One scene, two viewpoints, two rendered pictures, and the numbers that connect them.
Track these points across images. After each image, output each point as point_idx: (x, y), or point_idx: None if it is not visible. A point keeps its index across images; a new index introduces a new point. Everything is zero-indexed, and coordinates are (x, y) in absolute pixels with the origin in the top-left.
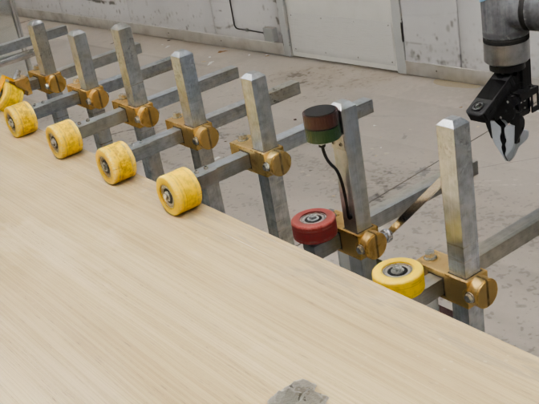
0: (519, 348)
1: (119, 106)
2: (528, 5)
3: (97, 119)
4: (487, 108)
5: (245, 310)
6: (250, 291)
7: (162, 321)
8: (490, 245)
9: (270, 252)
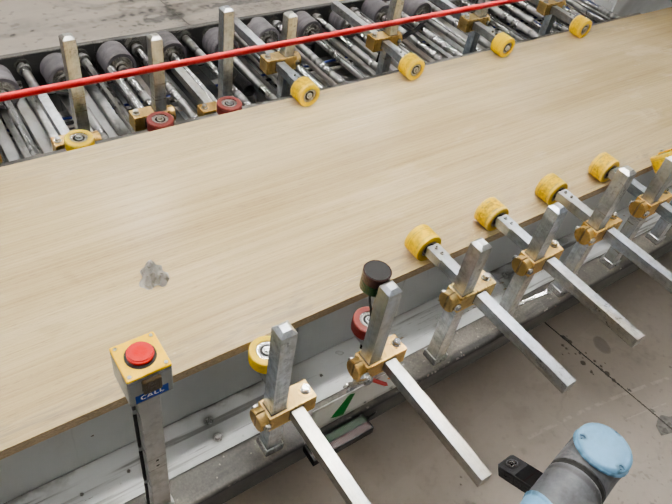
0: None
1: None
2: (551, 466)
3: (572, 202)
4: (504, 470)
5: (260, 268)
6: (282, 273)
7: (269, 232)
8: (313, 438)
9: (331, 290)
